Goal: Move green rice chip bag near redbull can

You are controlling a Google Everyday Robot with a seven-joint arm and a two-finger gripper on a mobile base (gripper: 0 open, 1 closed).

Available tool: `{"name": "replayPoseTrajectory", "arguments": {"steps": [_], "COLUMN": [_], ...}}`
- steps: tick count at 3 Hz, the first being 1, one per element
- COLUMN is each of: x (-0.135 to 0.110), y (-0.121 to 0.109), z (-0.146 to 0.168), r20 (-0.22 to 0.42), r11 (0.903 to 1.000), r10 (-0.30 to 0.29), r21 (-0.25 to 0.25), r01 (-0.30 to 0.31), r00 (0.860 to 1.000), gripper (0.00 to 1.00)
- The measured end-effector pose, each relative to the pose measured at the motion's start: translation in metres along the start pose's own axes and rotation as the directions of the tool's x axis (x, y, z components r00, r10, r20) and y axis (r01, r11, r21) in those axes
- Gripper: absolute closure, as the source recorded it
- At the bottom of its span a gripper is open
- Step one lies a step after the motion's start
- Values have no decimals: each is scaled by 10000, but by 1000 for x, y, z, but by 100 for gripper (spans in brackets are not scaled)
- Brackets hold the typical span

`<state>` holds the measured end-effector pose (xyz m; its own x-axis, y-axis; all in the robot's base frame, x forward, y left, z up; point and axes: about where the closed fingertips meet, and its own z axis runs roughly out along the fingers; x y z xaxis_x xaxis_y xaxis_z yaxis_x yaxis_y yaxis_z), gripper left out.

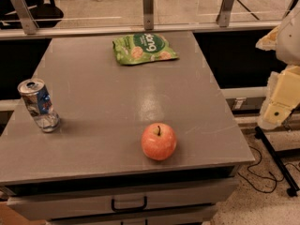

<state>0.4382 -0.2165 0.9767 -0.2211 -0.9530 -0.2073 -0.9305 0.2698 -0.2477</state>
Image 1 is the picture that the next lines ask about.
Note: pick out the grey lower drawer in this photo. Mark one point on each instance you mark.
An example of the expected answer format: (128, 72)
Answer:
(163, 216)

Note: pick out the middle metal railing bracket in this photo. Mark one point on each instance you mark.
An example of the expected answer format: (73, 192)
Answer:
(148, 14)

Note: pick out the right metal railing bracket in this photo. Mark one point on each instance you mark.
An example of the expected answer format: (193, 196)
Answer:
(225, 11)

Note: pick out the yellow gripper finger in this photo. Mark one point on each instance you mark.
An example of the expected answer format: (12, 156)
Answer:
(282, 97)
(269, 41)

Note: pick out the black floor stand leg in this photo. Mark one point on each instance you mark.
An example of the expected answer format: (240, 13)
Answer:
(277, 156)

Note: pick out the green rice chip bag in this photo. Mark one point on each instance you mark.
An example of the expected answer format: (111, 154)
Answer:
(142, 48)

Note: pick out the metal railing bracket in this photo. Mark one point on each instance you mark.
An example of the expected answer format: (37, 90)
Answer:
(29, 26)
(225, 11)
(148, 14)

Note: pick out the red apple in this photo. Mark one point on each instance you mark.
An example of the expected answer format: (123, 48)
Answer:
(158, 141)

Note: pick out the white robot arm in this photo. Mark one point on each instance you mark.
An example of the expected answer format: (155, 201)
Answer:
(288, 42)

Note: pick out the left metal railing bracket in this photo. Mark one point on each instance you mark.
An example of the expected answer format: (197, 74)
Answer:
(29, 26)

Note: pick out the silver blue redbull can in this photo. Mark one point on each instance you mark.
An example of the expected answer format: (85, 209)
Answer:
(38, 102)

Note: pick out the black drawer handle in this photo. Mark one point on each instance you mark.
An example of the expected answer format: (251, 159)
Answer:
(136, 205)

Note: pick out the grey drawer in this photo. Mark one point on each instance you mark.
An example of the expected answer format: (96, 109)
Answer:
(163, 216)
(98, 202)

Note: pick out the grey upper drawer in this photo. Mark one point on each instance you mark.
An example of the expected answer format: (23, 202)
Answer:
(98, 202)

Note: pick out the black office chair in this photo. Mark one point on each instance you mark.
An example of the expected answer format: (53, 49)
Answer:
(45, 13)

